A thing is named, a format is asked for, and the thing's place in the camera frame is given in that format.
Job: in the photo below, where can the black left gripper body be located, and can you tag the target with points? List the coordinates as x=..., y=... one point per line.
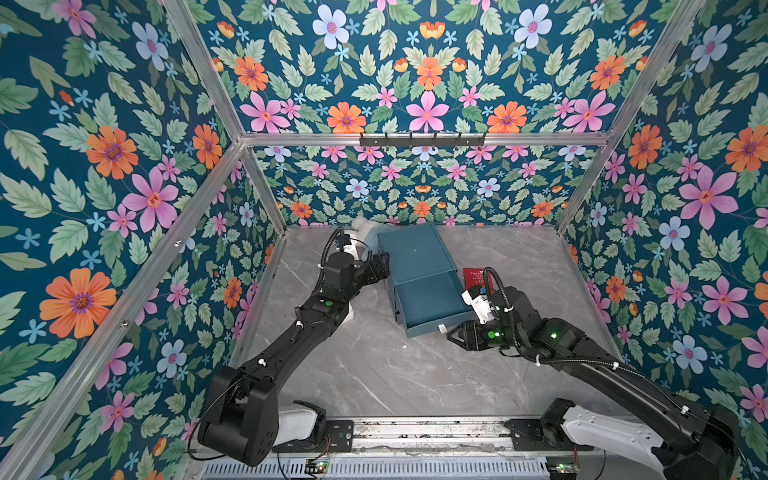
x=362, y=275

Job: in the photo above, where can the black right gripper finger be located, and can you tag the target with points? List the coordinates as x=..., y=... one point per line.
x=458, y=341
x=457, y=330

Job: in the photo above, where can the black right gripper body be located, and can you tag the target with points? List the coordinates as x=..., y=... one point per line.
x=474, y=334

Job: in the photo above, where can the teal drawer cabinet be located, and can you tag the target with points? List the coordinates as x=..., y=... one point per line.
x=424, y=285

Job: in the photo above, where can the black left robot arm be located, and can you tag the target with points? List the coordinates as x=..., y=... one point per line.
x=242, y=417

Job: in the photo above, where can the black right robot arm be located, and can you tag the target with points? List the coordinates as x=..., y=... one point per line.
x=669, y=434

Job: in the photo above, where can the white plush toy blue hoodie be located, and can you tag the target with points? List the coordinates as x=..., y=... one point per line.
x=367, y=231

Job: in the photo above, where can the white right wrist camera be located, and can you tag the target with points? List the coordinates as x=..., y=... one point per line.
x=476, y=297

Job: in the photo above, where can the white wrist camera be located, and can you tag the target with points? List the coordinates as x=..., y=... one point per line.
x=359, y=249
x=476, y=297

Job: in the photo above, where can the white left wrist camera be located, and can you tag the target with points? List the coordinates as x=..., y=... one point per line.
x=359, y=249

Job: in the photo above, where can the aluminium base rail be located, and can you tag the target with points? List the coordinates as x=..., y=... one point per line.
x=450, y=447

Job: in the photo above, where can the metal hook rail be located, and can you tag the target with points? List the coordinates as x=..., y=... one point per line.
x=439, y=140

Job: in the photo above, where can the aluminium horizontal frame bar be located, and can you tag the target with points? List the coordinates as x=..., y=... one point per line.
x=524, y=139

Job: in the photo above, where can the aluminium corner frame post left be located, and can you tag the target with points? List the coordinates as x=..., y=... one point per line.
x=181, y=17

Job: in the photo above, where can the aluminium corner frame post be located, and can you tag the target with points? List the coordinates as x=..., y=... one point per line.
x=181, y=17
x=682, y=19

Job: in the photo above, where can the aluminium corner frame post right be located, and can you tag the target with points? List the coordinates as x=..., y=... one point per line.
x=682, y=19

